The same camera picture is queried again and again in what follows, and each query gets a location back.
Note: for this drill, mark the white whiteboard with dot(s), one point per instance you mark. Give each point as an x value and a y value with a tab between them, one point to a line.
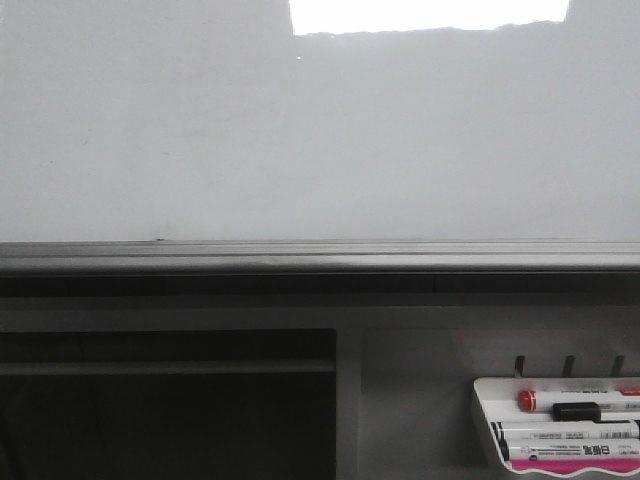
213	120

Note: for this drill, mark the left black tray hook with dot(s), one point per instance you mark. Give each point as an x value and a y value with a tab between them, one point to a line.
519	366

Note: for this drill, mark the black tray hook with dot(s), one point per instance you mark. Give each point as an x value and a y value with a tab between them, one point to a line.
519	366
617	366
567	370

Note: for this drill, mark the white marker tray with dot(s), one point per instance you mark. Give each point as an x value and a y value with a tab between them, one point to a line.
495	400

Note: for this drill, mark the white marker black end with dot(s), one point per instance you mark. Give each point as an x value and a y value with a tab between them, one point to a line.
577	430

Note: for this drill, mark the middle black tray hook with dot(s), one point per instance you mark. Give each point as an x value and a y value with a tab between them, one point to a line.
567	370

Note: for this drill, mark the black capped white marker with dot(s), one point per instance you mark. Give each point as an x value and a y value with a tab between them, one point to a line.
594	411

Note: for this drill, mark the right black tray hook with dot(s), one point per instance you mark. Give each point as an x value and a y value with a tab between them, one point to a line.
617	366

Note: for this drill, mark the red capped white marker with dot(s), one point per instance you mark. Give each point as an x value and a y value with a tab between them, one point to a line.
607	400

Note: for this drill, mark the white marker with label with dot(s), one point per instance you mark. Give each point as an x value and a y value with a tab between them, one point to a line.
548	450

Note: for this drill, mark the grey whiteboard frame ledge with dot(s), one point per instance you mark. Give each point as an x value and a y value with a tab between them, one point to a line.
589	262

